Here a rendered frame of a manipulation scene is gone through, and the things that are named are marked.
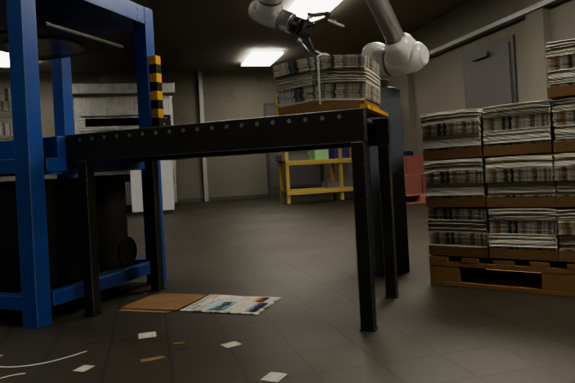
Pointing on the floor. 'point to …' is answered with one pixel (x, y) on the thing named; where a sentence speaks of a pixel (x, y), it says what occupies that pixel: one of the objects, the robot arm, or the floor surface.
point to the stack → (454, 188)
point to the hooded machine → (162, 189)
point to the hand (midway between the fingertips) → (334, 40)
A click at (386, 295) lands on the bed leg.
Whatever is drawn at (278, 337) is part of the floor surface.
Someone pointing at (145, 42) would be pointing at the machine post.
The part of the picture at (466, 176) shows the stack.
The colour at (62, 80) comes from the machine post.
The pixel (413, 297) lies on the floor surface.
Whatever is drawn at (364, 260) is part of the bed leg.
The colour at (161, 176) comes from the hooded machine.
